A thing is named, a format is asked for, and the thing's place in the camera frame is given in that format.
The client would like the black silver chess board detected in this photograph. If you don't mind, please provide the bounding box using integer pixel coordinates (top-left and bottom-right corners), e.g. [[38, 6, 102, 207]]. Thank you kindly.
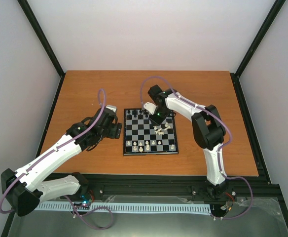
[[123, 108, 179, 156]]

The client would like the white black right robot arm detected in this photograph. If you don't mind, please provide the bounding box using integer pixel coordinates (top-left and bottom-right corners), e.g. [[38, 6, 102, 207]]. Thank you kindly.
[[143, 85, 227, 199]]

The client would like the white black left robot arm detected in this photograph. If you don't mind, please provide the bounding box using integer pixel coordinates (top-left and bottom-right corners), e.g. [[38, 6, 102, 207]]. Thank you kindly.
[[0, 105, 122, 216]]

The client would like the small electronics board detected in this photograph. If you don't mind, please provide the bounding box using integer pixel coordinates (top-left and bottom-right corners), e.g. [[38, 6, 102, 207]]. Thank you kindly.
[[81, 190, 94, 207]]

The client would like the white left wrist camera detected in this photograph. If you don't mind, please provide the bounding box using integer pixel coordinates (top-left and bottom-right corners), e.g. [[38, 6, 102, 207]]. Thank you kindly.
[[106, 105, 117, 113]]

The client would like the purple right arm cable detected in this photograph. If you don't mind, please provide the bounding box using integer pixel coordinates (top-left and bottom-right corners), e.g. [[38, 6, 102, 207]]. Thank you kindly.
[[140, 76, 254, 221]]

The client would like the light blue slotted cable duct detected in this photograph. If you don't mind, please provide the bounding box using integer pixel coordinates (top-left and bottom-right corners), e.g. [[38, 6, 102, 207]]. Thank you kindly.
[[34, 201, 212, 214]]

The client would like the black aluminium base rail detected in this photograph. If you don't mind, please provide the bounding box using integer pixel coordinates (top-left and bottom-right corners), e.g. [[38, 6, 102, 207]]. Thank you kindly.
[[84, 174, 284, 204]]

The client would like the left black frame post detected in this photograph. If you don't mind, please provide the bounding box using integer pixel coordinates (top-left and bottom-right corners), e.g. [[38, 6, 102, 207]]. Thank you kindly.
[[17, 0, 66, 77]]

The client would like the black frame post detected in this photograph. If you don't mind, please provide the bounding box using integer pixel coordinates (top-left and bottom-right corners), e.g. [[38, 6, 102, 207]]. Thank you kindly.
[[234, 0, 287, 75], [17, 0, 66, 77]]

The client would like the right black frame post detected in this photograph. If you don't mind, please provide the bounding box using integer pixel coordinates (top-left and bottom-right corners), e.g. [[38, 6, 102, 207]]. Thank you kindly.
[[234, 0, 287, 75]]

